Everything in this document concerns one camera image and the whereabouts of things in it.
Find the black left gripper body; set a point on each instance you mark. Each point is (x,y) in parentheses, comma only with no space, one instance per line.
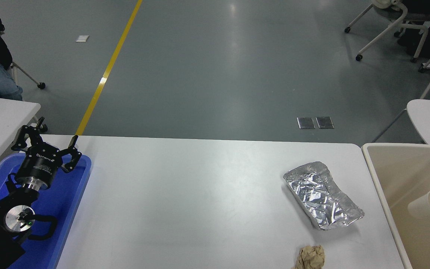
(37,166)

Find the silver foil tray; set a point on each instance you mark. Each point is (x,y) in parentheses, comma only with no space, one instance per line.
(319,198)

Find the tan paper ball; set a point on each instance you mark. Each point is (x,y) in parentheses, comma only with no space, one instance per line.
(310,257)

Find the large pale plastic bin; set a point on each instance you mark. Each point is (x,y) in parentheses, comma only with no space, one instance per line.
(405,175)

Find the blue plastic tray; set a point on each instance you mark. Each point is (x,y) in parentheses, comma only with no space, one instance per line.
(65,201)

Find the white chair with castors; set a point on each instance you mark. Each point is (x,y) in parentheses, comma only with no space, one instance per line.
(41,85)

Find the metal floor plate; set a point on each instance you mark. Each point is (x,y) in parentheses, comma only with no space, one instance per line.
(324,122)
(305,123)

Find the person in dark shoes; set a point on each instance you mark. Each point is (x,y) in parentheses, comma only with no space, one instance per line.
(416,41)

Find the white chair grey seat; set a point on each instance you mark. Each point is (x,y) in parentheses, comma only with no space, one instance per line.
(418,16)

